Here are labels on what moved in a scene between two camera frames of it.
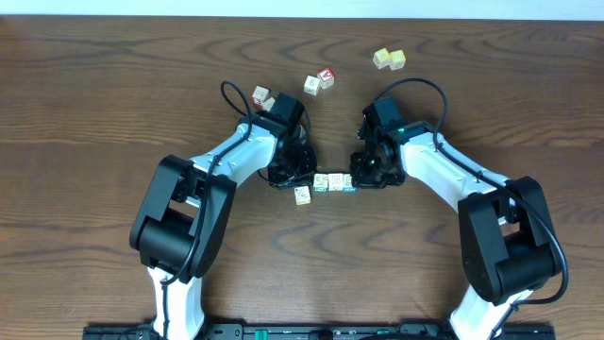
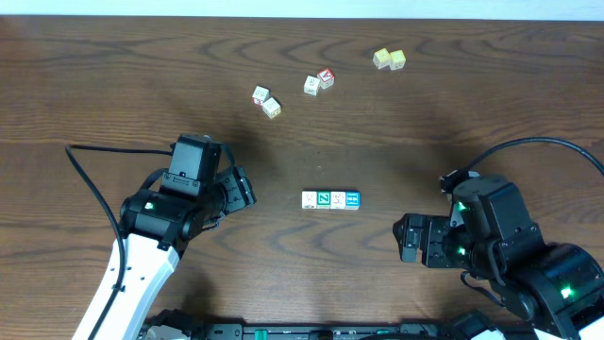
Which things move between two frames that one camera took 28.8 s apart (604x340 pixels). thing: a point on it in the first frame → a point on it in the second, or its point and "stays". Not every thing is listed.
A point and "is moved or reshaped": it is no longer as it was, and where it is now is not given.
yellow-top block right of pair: [397, 59] stays
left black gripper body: [293, 171] → [241, 189]
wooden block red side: [260, 94] stays
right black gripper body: [371, 172] → [439, 250]
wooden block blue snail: [347, 185] → [353, 200]
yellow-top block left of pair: [381, 58] stays
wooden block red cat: [302, 195] is moved or reshaped
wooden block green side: [321, 182] → [323, 199]
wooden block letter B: [336, 181] → [337, 199]
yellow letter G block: [267, 105] stays
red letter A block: [326, 76] stays
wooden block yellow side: [311, 85] stays
